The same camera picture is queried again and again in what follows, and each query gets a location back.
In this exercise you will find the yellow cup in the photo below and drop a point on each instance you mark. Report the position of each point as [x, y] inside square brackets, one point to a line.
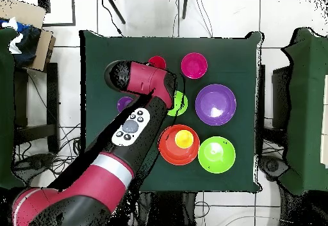
[184, 139]

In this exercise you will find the red cup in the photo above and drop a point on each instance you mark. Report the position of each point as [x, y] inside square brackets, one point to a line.
[157, 61]

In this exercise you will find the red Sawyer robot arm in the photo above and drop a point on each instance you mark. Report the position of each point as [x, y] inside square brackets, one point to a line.
[107, 180]

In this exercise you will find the small green bowl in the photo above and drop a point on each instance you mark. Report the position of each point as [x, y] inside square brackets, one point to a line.
[180, 105]

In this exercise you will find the large orange-red bowl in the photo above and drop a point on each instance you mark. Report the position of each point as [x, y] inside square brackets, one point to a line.
[169, 151]

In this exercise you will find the purple cup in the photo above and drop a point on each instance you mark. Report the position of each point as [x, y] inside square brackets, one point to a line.
[123, 103]

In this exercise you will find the large purple bowl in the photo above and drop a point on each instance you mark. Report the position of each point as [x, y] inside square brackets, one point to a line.
[215, 103]

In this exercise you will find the pink bowl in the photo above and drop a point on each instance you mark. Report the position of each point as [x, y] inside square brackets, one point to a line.
[194, 65]

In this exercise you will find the large green bowl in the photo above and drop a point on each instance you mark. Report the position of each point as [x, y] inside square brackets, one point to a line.
[217, 154]

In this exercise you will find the dark green tablecloth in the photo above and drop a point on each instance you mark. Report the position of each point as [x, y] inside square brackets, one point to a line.
[230, 57]

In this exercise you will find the black tripod leg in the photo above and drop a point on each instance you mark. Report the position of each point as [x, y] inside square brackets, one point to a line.
[184, 8]
[116, 11]

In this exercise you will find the green cloth covered table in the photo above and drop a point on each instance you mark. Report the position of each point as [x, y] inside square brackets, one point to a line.
[6, 108]
[305, 108]

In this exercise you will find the blue and white cloth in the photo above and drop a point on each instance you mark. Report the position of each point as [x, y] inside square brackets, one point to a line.
[28, 44]

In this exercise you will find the cardboard box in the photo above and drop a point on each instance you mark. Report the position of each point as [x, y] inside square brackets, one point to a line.
[23, 12]

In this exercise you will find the black stool frame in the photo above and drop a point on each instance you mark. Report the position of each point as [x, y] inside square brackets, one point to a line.
[52, 108]

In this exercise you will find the black rectangular frame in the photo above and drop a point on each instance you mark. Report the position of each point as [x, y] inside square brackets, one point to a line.
[73, 11]

